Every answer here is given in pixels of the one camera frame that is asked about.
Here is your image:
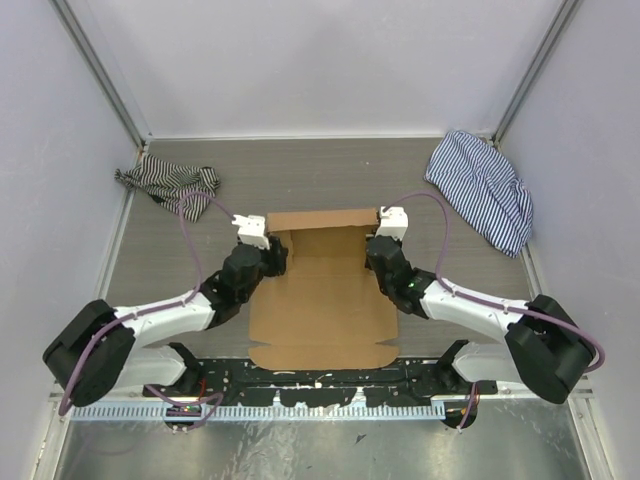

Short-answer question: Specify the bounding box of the brown cardboard box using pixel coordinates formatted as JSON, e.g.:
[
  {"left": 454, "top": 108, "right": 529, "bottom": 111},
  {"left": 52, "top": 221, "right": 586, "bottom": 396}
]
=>
[{"left": 249, "top": 208, "right": 399, "bottom": 371}]

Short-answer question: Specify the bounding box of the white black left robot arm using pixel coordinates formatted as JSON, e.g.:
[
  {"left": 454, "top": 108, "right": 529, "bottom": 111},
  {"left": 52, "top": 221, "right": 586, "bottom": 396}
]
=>
[{"left": 43, "top": 236, "right": 288, "bottom": 407}]

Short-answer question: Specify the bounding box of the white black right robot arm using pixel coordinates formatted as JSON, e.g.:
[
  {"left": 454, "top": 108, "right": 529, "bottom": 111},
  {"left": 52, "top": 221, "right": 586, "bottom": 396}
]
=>
[{"left": 365, "top": 236, "right": 599, "bottom": 404}]

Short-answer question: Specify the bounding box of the black white striped cloth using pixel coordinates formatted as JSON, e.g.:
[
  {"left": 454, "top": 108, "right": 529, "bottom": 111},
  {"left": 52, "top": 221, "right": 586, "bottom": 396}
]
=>
[{"left": 114, "top": 153, "right": 221, "bottom": 222}]

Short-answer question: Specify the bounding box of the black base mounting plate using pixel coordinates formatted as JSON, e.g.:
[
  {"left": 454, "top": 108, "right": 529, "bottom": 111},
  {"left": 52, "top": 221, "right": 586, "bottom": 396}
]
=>
[{"left": 155, "top": 358, "right": 472, "bottom": 408}]

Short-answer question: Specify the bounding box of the blue white striped cloth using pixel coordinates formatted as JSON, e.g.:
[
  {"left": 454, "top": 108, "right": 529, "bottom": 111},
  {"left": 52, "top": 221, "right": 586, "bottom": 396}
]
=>
[{"left": 425, "top": 130, "right": 534, "bottom": 258}]

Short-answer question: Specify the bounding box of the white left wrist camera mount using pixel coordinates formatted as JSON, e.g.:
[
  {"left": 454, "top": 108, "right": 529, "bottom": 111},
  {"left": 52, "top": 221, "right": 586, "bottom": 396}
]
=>
[{"left": 231, "top": 215, "right": 270, "bottom": 250}]

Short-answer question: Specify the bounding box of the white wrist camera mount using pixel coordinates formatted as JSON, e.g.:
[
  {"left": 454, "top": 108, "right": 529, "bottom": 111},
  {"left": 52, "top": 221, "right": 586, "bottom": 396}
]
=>
[
  {"left": 231, "top": 215, "right": 270, "bottom": 250},
  {"left": 375, "top": 206, "right": 409, "bottom": 242}
]

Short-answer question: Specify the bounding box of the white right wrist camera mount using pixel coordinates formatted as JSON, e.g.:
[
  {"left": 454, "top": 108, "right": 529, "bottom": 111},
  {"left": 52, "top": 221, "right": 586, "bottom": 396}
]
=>
[{"left": 375, "top": 206, "right": 409, "bottom": 242}]

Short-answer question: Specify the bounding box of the aluminium rail beam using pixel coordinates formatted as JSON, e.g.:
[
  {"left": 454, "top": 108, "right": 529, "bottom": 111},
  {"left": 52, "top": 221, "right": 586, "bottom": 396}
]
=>
[{"left": 47, "top": 357, "right": 595, "bottom": 401}]

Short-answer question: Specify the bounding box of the white slotted cable duct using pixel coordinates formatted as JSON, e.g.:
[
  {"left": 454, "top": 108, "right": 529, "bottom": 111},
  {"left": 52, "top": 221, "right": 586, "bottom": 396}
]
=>
[{"left": 70, "top": 401, "right": 446, "bottom": 422}]

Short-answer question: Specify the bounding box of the left aluminium corner post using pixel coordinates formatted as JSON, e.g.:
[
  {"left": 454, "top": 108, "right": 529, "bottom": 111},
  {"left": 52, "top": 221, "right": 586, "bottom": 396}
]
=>
[{"left": 50, "top": 0, "right": 149, "bottom": 150}]

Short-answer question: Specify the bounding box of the aluminium corner post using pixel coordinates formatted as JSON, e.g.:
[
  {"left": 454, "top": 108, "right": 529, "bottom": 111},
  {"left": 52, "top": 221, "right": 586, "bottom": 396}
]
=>
[
  {"left": 50, "top": 0, "right": 149, "bottom": 150},
  {"left": 491, "top": 0, "right": 583, "bottom": 146}
]

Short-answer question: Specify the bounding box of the right aluminium corner post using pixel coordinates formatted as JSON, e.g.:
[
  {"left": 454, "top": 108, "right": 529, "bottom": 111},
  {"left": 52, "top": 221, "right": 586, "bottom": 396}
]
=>
[{"left": 491, "top": 0, "right": 583, "bottom": 146}]

